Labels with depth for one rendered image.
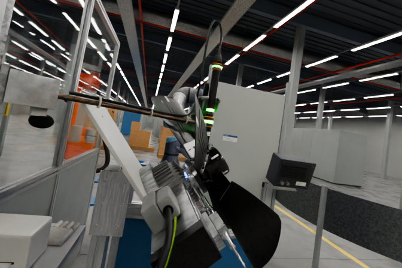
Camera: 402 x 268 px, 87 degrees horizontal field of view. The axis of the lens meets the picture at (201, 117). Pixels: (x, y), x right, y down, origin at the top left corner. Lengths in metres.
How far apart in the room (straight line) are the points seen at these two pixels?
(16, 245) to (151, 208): 0.42
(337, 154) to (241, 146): 7.88
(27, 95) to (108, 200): 0.38
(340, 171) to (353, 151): 1.10
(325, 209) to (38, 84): 2.49
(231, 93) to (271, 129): 0.78
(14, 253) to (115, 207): 0.26
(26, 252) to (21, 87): 0.46
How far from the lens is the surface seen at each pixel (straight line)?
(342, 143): 10.69
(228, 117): 2.86
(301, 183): 1.59
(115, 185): 0.76
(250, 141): 2.99
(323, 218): 2.63
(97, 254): 0.85
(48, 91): 0.59
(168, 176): 0.75
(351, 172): 11.19
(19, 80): 0.58
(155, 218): 0.53
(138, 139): 10.17
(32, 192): 1.26
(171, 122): 0.84
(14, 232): 0.83
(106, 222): 0.80
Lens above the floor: 1.32
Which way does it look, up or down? 3 degrees up
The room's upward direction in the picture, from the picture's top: 9 degrees clockwise
